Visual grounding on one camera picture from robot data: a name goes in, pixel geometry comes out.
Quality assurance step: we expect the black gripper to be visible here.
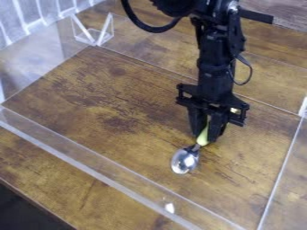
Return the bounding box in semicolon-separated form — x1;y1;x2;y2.
176;61;250;143

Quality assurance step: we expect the green handled metal spoon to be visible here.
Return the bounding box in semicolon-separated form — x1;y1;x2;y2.
171;125;208;174

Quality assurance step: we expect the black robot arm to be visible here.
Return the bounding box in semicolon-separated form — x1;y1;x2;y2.
149;0;250;143

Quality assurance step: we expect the clear acrylic enclosure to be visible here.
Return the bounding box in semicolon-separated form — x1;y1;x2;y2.
0;8;307;230

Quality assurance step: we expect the clear acrylic triangle bracket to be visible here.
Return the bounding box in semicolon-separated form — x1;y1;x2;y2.
71;13;113;47

